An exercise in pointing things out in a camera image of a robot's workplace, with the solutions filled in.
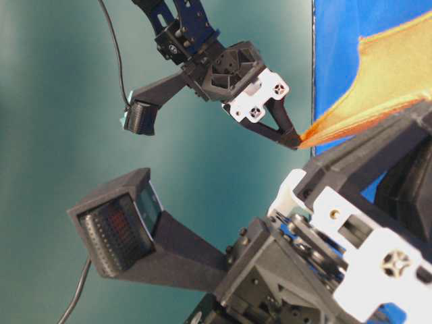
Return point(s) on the far camera cable black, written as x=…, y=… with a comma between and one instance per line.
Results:
x=117, y=54

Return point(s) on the far robot arm black blue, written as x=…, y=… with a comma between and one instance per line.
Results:
x=175, y=27

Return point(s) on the camera cable black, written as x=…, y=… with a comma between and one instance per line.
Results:
x=77, y=294
x=117, y=54

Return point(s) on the far gripper white black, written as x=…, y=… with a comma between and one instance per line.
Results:
x=238, y=78

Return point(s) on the far wrist camera black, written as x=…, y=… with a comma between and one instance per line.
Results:
x=145, y=102

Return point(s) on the orange towel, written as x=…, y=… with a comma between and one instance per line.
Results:
x=394, y=73

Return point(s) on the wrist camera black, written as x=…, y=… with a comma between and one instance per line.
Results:
x=130, y=236
x=145, y=102

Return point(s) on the near wrist camera black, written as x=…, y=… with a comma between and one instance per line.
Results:
x=130, y=236

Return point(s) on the blue table cloth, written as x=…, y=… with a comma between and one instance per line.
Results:
x=339, y=26

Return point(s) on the near camera cable black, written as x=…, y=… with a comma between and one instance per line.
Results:
x=77, y=294

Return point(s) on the near gripper white black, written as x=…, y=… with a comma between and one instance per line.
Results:
x=347, y=239

